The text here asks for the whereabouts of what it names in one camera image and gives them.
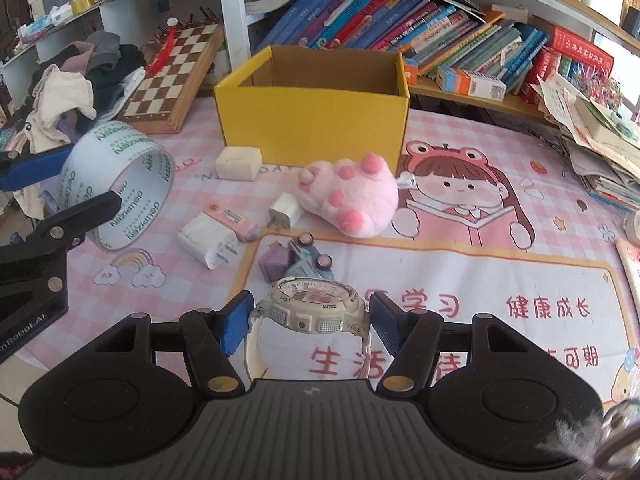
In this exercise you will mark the stack of papers and booklets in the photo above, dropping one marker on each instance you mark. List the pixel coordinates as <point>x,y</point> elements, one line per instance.
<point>595,130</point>

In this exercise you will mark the red thick dictionary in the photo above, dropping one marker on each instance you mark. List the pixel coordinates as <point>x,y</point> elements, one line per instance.
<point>575,50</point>

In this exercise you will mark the pink eraser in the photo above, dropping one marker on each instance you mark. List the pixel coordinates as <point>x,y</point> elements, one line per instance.
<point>235,220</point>

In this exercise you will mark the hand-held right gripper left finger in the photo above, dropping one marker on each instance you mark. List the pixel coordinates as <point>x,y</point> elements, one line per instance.
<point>235,327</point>

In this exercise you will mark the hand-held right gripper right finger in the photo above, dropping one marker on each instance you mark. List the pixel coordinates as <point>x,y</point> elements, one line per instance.
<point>387,327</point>

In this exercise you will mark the white rectangular block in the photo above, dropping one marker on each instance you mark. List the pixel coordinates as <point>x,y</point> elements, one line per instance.
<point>239,162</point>

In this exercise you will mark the yellow cardboard box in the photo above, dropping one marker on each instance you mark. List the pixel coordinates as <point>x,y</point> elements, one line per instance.
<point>310,125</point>

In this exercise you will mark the wooden chessboard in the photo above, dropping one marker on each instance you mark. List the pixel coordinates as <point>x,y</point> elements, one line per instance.
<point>170,80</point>

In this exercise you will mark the pile of clothes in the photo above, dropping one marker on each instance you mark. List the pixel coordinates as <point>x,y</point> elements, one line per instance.
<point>60,95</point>

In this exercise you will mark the white digital wrist watch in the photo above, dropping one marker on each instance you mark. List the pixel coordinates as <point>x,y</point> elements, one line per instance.
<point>310,317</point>

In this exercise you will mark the row of books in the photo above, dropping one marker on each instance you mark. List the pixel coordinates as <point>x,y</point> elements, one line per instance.
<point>400,20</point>

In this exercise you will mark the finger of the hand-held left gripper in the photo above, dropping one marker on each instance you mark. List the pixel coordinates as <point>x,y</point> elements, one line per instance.
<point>35,167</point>
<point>75,220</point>

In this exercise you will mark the small white charger plug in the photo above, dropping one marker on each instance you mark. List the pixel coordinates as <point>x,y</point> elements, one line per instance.
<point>284,212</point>

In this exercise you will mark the pink cartoon desk mat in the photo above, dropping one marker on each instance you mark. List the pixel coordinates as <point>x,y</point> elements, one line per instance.
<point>500,260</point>

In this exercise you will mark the red tassel ornament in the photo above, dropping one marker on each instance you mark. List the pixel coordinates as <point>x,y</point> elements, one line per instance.
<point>162,52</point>

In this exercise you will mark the purple toy car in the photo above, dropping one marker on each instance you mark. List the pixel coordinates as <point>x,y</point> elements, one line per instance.
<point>295,262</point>

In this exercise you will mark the pink plush paw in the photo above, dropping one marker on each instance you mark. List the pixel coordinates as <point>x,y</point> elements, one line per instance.
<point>360,195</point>

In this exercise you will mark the large white charger plug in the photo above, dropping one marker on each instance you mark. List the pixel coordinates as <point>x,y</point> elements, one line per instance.
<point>205,237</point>

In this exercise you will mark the clear printed tape roll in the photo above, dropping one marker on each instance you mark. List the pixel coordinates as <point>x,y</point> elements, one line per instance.
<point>115,145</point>

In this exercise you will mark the orange and white carton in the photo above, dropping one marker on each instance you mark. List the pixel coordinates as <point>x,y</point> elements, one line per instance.
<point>470,82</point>

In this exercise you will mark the white bookshelf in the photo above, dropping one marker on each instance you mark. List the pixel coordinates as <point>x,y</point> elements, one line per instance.
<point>232,10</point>

